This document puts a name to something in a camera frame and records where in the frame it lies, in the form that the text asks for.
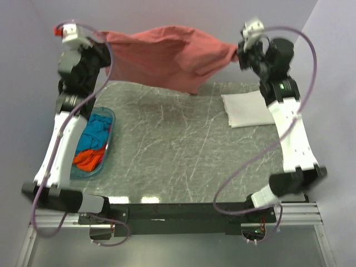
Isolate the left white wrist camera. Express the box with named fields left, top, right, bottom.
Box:
left=53, top=23, right=92, bottom=49

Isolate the blue t shirt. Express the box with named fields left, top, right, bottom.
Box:
left=75, top=113, right=112, bottom=156

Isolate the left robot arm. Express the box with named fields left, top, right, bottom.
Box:
left=22, top=39, right=113, bottom=224

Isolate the black base beam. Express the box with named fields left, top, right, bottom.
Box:
left=78, top=203, right=276, bottom=237

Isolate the salmon pink t shirt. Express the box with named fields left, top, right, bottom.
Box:
left=103, top=26, right=238, bottom=95

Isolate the orange t shirt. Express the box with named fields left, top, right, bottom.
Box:
left=72, top=147, right=105, bottom=172

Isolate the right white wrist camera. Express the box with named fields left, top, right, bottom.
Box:
left=241, top=17, right=264, bottom=52

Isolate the folded white t shirt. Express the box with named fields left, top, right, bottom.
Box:
left=221, top=91, right=275, bottom=128

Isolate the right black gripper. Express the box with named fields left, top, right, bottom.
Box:
left=234, top=37, right=270, bottom=80

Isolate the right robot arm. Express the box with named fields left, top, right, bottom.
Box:
left=237, top=38, right=327, bottom=222

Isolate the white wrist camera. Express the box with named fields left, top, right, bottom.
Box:
left=241, top=17, right=264, bottom=52
left=53, top=23, right=92, bottom=49

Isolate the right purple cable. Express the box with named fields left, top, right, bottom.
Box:
left=213, top=26, right=318, bottom=244

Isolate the teal plastic basket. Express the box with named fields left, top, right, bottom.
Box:
left=70, top=107, right=116, bottom=180

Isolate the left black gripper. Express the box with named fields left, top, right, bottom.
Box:
left=73, top=37, right=113, bottom=92

